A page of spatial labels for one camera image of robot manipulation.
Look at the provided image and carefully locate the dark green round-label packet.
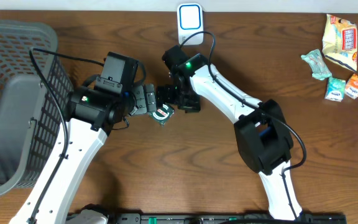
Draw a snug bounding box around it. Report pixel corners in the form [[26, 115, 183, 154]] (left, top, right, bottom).
[[149, 104, 175, 126]]

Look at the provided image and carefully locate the teal snack packet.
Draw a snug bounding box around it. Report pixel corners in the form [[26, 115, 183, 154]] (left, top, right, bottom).
[[301, 49, 332, 80]]

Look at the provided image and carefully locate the teal small snack box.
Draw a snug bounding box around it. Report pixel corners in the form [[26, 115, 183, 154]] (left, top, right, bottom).
[[324, 77, 346, 102]]

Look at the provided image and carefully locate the yellow snack bag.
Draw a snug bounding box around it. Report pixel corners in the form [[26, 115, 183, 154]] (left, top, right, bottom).
[[322, 14, 358, 72]]

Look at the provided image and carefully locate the orange small snack box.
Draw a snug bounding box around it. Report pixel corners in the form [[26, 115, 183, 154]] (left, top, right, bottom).
[[344, 73, 358, 99]]

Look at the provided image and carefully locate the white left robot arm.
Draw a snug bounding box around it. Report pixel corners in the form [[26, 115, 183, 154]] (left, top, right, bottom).
[[11, 84, 157, 223]]

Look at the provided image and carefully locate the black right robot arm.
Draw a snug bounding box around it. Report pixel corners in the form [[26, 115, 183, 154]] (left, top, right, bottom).
[[157, 47, 303, 220]]

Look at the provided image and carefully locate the white barcode scanner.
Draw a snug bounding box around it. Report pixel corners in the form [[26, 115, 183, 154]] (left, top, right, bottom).
[[177, 2, 204, 44]]

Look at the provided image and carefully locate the grey plastic mesh basket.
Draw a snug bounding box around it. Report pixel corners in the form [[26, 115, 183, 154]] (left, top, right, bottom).
[[0, 20, 73, 196]]

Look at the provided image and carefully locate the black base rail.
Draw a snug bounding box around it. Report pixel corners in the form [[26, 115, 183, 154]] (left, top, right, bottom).
[[67, 212, 347, 224]]

